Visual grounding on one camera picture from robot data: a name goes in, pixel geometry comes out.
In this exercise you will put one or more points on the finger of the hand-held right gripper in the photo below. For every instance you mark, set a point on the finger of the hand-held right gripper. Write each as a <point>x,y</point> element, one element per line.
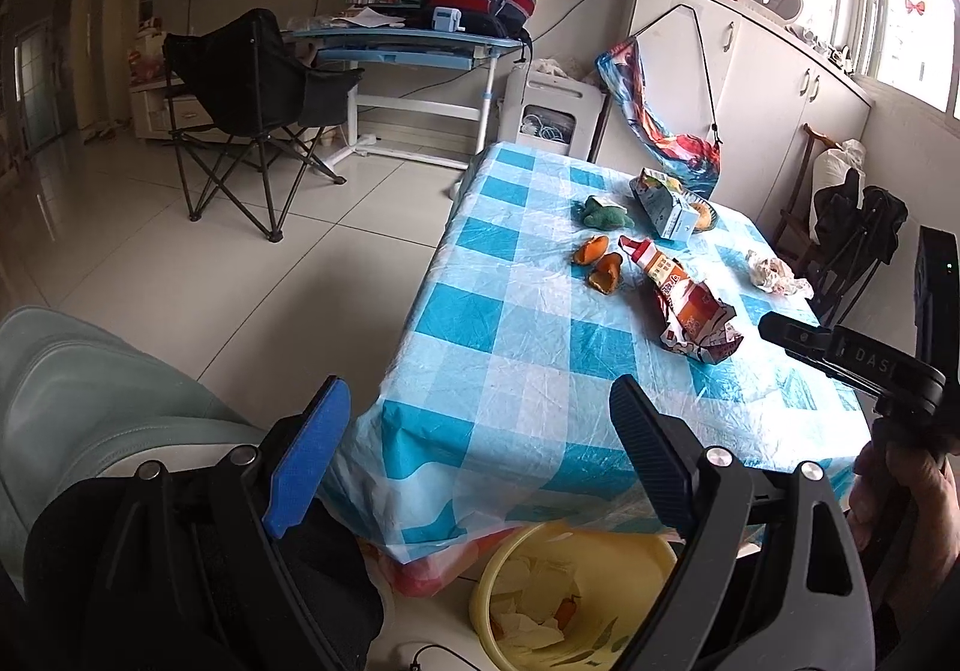
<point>795,335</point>

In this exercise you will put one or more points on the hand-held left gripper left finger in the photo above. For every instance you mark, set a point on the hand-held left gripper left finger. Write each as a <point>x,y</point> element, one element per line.
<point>307,453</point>

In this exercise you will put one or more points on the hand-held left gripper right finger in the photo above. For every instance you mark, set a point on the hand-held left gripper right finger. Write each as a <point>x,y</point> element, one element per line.
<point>652,453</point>

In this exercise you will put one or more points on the white tissue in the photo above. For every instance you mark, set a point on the white tissue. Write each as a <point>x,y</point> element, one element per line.
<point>772,273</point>

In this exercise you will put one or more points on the red and orange snack wrapper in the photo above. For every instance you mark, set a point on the red and orange snack wrapper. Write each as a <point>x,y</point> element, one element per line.
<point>690,318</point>

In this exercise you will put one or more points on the light blue milk carton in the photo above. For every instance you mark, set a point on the light blue milk carton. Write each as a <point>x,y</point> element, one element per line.
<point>667,210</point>

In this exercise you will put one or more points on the orange peel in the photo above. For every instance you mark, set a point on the orange peel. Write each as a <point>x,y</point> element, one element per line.
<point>591,251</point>
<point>606,273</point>

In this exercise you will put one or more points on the yellow plastic bin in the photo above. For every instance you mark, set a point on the yellow plastic bin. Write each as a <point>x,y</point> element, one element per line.
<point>495,566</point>

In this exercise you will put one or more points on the person's right hand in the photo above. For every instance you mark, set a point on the person's right hand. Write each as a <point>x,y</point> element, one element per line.
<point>922,506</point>

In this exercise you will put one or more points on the folded black camping chair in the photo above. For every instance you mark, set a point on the folded black camping chair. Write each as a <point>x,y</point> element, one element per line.
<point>862,221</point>

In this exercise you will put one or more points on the dark glass fruit dish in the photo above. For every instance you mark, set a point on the dark glass fruit dish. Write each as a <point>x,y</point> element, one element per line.
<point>715,216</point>

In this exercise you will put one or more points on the brown wooden chair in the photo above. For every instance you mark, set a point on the brown wooden chair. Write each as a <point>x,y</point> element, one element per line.
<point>802,191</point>

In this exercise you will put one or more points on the yellow mango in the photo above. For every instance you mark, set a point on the yellow mango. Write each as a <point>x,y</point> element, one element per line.
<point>703,215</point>

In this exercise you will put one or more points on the blue checked plastic tablecloth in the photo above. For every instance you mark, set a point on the blue checked plastic tablecloth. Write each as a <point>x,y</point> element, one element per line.
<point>525,356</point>

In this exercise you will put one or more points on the pink plastic bag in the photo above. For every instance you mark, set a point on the pink plastic bag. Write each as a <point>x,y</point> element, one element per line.
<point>427,566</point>

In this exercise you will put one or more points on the white sack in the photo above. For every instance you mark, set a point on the white sack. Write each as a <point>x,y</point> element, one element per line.
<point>836,164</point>

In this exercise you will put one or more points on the white paper scraps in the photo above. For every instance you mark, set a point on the white paper scraps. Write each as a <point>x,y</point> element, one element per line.
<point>532,611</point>

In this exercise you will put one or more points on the pale green leather sofa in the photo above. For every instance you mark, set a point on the pale green leather sofa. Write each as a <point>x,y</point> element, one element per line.
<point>75,378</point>

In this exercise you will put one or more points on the white cabinet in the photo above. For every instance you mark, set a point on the white cabinet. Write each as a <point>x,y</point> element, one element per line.
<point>780,78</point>

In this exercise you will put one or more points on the colourful printed bag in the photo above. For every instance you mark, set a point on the colourful printed bag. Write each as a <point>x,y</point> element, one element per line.
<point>652,116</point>

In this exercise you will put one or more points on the red bow window sticker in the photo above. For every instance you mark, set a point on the red bow window sticker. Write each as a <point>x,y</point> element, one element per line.
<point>915,6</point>

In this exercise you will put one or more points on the white plastic stool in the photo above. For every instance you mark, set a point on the white plastic stool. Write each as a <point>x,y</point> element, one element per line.
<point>547,93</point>

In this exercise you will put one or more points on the white television stand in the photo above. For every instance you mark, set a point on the white television stand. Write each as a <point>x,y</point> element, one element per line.
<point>150,108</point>

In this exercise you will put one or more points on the blue study desk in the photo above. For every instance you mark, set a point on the blue study desk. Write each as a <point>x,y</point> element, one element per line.
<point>390,37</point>

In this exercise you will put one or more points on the white papers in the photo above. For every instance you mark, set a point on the white papers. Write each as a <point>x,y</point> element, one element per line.
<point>367,18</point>

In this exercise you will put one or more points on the small blue white device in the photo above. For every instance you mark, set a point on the small blue white device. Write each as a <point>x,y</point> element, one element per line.
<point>446,20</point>

